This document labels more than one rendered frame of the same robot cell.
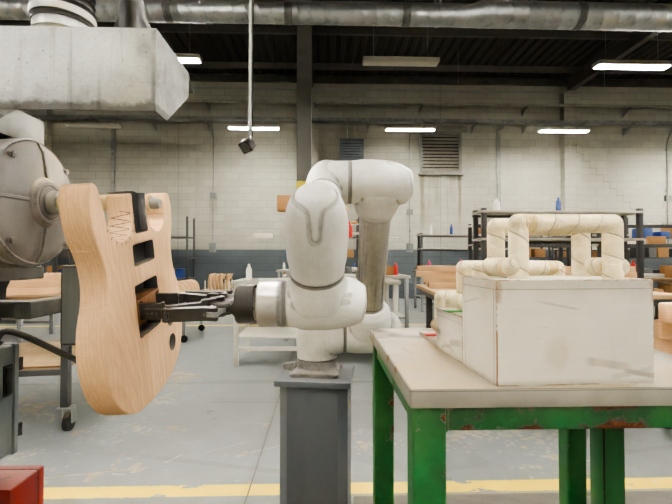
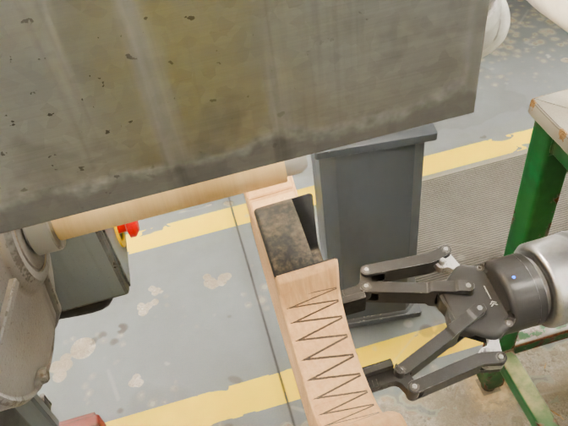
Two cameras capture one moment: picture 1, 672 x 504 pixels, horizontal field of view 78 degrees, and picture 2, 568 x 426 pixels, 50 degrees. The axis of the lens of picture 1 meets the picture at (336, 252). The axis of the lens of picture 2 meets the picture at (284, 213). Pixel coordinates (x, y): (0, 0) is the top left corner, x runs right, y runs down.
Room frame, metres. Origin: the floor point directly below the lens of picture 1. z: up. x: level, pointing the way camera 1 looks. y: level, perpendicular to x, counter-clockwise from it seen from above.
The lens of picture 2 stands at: (0.48, 0.43, 1.57)
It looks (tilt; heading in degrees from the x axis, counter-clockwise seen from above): 45 degrees down; 353
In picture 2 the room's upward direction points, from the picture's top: 9 degrees counter-clockwise
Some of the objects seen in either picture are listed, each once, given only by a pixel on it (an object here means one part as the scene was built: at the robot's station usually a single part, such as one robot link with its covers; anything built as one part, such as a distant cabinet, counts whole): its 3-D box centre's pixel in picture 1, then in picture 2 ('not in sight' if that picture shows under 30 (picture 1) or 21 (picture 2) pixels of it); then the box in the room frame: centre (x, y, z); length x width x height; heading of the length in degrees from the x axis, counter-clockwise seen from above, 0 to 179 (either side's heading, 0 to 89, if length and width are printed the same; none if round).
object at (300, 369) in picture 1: (312, 364); not in sight; (1.61, 0.09, 0.73); 0.22 x 0.18 x 0.06; 84
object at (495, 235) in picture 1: (495, 251); not in sight; (0.78, -0.30, 1.15); 0.03 x 0.03 x 0.09
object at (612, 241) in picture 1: (612, 251); not in sight; (0.71, -0.48, 1.15); 0.03 x 0.03 x 0.09
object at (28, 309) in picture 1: (49, 305); not in sight; (1.03, 0.71, 1.02); 0.19 x 0.04 x 0.04; 2
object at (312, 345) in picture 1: (319, 328); not in sight; (1.61, 0.06, 0.87); 0.18 x 0.16 x 0.22; 90
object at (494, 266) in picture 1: (500, 266); not in sight; (0.74, -0.29, 1.12); 0.11 x 0.03 x 0.03; 5
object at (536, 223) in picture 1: (565, 223); not in sight; (0.71, -0.39, 1.20); 0.20 x 0.03 x 0.03; 94
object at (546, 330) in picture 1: (550, 325); not in sight; (0.75, -0.39, 1.02); 0.27 x 0.15 x 0.17; 95
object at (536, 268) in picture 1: (517, 268); not in sight; (0.87, -0.38, 1.12); 0.20 x 0.03 x 0.03; 94
